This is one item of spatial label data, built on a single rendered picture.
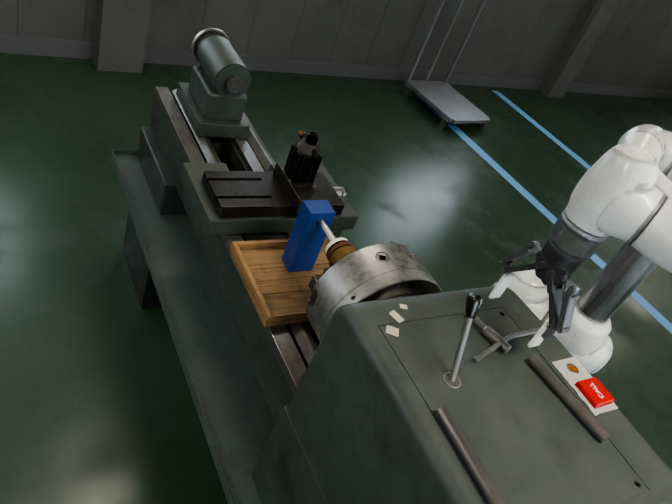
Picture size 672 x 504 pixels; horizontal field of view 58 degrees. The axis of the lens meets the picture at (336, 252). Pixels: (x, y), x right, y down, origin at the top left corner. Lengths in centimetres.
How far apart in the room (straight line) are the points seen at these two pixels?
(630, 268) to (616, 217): 68
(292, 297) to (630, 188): 96
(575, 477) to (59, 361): 195
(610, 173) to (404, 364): 49
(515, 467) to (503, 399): 14
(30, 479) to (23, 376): 41
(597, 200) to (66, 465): 187
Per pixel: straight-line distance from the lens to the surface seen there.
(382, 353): 114
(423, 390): 112
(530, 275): 194
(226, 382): 190
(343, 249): 155
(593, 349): 194
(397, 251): 142
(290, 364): 157
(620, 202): 112
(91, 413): 244
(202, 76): 236
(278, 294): 170
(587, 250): 118
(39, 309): 275
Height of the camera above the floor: 203
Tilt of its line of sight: 37 degrees down
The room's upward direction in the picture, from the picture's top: 24 degrees clockwise
